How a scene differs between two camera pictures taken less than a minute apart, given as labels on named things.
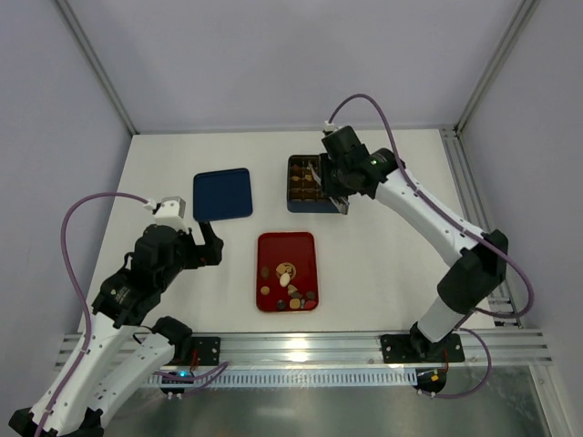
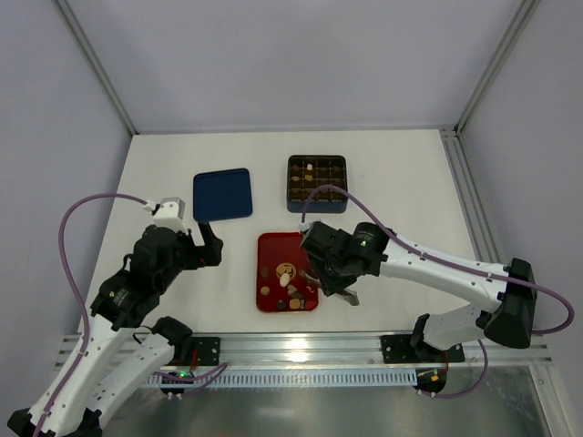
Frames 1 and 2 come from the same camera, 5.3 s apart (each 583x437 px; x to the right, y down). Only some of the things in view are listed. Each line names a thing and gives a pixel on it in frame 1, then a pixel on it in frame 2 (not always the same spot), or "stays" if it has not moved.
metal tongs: x=341 y=202 to x=347 y=294
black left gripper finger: x=210 y=238 stays
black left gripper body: x=197 y=254 stays
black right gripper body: x=333 y=183 to x=332 y=277
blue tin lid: x=222 y=194 stays
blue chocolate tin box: x=304 y=190 stays
